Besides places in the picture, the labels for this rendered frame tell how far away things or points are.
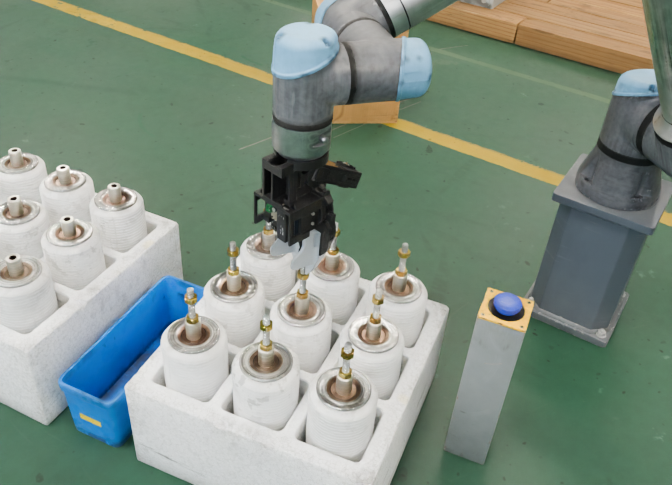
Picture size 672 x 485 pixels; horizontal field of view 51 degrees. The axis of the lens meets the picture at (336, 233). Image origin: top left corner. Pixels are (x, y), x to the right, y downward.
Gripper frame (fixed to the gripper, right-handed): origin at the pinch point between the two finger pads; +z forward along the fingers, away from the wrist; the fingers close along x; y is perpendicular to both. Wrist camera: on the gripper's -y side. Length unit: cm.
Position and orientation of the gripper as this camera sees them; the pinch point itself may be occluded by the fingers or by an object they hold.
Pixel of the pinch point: (307, 261)
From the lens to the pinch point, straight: 103.2
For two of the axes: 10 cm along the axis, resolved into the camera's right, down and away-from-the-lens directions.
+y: -6.9, 4.0, -6.0
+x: 7.2, 4.5, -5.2
